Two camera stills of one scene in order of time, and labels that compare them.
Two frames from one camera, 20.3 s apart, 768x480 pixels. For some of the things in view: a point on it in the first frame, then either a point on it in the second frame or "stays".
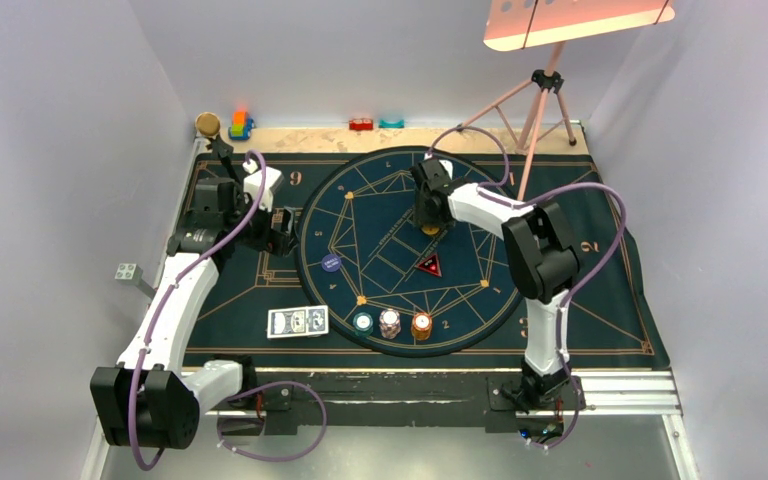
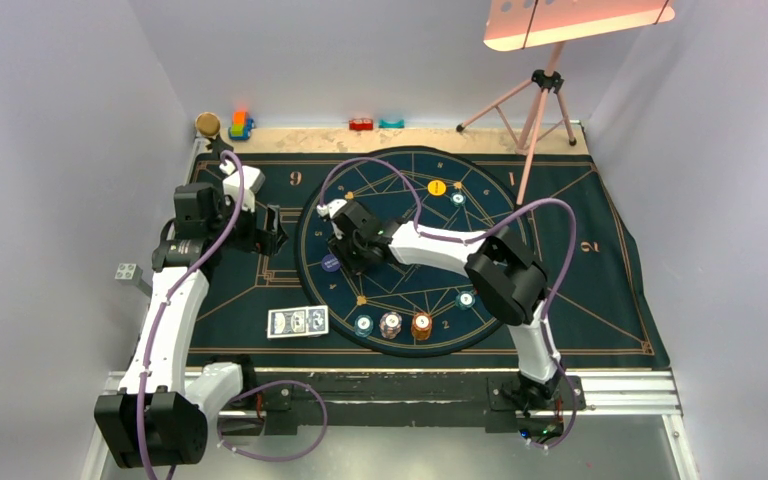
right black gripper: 423,216 to 338,245
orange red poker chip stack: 421,325 stays
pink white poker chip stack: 390,323 stays
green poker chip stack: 363,324 stays
